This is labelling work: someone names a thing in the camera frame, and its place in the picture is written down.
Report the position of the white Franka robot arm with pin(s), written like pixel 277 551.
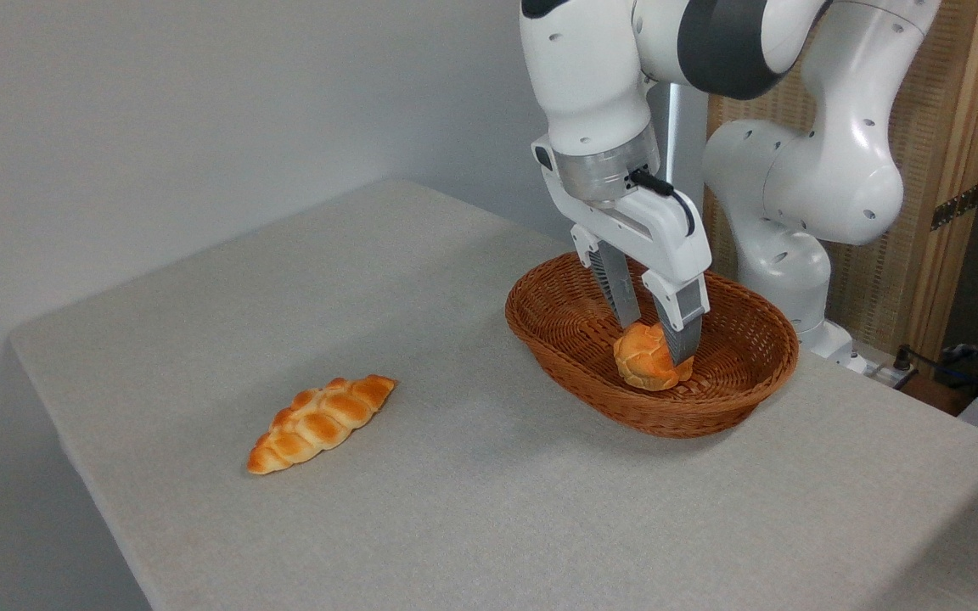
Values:
pixel 582 68

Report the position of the brown wicker basket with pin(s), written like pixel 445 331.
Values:
pixel 710 407

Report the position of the metal screen hinge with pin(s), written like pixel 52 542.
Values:
pixel 956 206

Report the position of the long braided bread loaf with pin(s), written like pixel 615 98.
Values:
pixel 319 423

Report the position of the white power strip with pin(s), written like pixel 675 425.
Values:
pixel 884 373

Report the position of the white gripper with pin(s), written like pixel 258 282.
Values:
pixel 667 238

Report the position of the grey tablecloth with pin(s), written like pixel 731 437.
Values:
pixel 540 509

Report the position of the round knotted bread roll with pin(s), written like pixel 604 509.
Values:
pixel 642 367

